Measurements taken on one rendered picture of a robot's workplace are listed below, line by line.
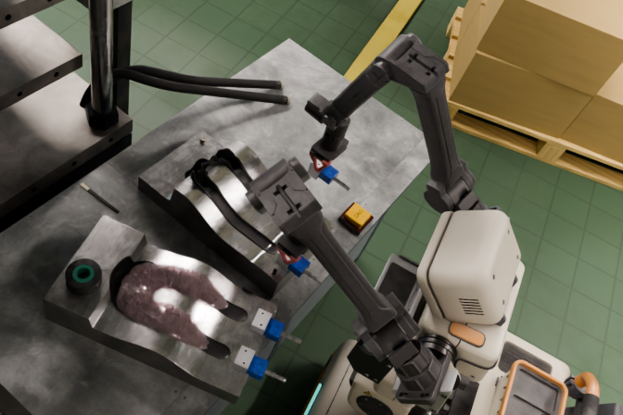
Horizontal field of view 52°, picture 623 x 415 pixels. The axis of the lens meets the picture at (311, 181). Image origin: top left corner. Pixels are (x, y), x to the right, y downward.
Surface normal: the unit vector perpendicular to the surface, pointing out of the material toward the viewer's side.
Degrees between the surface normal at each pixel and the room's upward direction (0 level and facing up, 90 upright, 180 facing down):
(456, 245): 42
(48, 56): 0
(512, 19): 90
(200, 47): 0
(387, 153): 0
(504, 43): 90
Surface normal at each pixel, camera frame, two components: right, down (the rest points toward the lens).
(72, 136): 0.24, -0.60
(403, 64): -0.02, -0.44
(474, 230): -0.41, -0.76
